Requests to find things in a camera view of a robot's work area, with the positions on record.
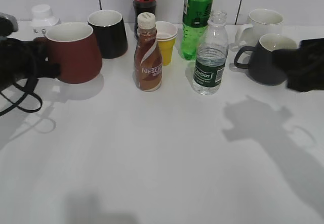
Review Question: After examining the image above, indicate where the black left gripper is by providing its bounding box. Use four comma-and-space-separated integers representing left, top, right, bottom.
1, 37, 61, 91

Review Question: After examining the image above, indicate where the clear water bottle green label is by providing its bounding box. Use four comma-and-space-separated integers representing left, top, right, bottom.
192, 10, 229, 95

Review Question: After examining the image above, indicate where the yellow paper cup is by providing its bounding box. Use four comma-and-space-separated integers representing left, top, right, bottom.
157, 37, 176, 66

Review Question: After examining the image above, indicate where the dark grey ceramic mug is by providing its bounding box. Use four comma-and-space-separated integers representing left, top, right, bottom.
234, 33, 298, 85

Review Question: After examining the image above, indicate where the brown Nescafe coffee bottle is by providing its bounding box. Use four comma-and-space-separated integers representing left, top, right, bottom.
134, 12, 163, 92

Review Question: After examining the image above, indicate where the white ceramic mug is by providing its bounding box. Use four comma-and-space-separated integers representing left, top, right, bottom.
229, 8, 284, 52

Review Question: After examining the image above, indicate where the green soda bottle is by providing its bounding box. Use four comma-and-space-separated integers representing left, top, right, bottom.
181, 0, 213, 60

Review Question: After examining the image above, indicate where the red ceramic mug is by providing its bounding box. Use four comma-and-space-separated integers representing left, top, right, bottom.
46, 22, 102, 84

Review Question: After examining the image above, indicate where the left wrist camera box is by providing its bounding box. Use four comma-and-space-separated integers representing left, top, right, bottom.
0, 13, 18, 37

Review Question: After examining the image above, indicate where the white paper cup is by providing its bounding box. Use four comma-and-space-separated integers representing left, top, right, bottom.
156, 21, 178, 41

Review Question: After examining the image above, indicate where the black ceramic mug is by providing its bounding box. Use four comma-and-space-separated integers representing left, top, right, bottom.
88, 10, 128, 59

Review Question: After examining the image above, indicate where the white yogurt drink bottle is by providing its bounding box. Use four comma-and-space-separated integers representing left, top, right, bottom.
30, 4, 61, 37

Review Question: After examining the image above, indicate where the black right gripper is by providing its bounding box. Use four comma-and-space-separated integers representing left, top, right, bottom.
272, 38, 323, 93

